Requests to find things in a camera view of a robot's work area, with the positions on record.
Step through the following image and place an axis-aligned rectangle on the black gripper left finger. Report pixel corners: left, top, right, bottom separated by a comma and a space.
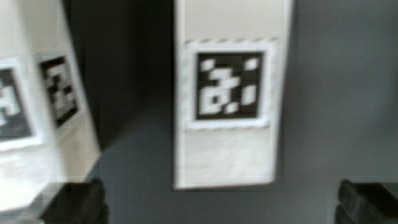
39, 179, 110, 224

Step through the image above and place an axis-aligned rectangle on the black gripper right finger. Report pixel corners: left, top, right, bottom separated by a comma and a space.
334, 180, 398, 224

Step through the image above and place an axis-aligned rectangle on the white table leg with tag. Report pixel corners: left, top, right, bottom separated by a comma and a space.
174, 0, 295, 190

